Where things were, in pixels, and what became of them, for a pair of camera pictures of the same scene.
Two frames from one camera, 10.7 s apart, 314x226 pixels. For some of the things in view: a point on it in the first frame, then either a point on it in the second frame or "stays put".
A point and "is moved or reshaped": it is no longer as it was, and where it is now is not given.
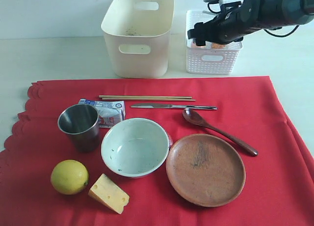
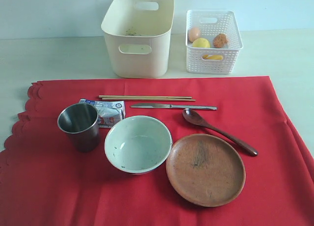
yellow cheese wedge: (106, 191) -> (210, 57)
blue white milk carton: (109, 112) stays put
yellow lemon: (69, 177) is moved or reshaped
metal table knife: (170, 106) stays put
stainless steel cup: (81, 122) stays put
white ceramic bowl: (136, 147) stays put
